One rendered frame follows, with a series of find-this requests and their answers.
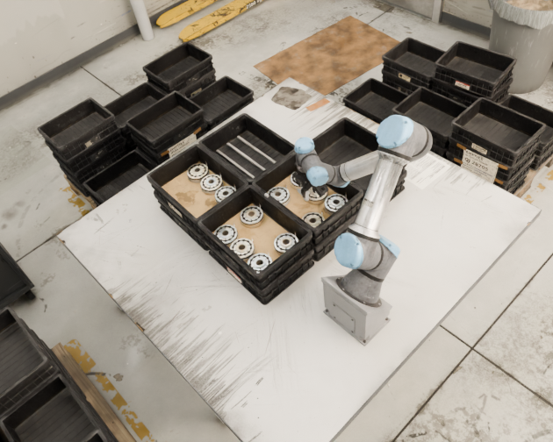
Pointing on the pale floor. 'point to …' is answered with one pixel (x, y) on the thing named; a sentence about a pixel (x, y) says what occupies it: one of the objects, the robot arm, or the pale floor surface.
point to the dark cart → (0, 276)
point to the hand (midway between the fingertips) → (311, 196)
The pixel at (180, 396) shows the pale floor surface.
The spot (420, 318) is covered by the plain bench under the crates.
